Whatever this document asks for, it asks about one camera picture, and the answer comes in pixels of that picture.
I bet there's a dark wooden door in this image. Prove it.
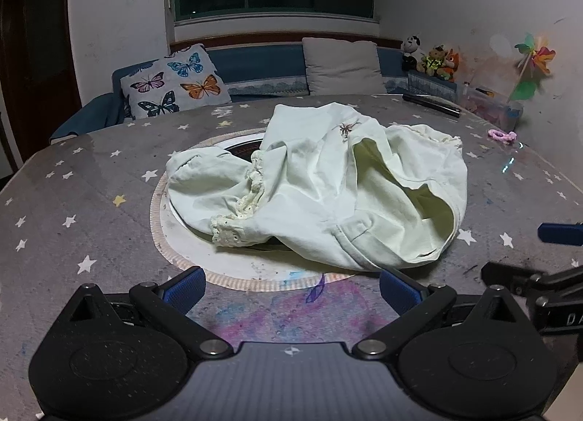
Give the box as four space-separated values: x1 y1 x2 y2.
0 0 83 171

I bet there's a grey star print tablecloth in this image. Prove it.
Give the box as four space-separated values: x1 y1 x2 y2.
0 93 583 421

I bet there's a colourful pinwheel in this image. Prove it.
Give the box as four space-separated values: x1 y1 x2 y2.
508 31 557 103

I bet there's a pale green shirt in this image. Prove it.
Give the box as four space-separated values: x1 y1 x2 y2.
165 102 470 272

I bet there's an orange fox plush toy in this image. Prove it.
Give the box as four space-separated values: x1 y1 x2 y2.
439 48 462 82

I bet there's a blue sofa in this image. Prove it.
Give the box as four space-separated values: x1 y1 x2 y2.
49 40 458 145

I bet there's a panda plush toy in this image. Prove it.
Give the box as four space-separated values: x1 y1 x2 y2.
401 35 422 71

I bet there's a black remote control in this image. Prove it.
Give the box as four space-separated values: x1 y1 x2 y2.
402 93 462 118

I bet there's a brown bear plush toy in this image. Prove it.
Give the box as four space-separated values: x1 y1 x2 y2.
418 44 449 78

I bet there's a butterfly print pillow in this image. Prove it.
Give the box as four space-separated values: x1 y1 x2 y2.
119 44 233 121

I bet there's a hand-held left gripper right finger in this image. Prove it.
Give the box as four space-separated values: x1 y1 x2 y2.
353 268 524 356

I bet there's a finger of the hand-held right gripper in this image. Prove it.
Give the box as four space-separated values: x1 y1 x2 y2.
481 261 547 296
537 222 583 247

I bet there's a round built-in table cooker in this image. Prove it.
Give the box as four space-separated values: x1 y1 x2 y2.
149 127 360 292

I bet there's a grey pillow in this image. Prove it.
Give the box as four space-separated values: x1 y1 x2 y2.
301 37 388 96

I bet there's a clear plastic storage box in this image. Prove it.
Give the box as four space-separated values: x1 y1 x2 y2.
460 84 524 130

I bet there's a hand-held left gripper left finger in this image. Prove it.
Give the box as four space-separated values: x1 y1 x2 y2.
59 266 231 356

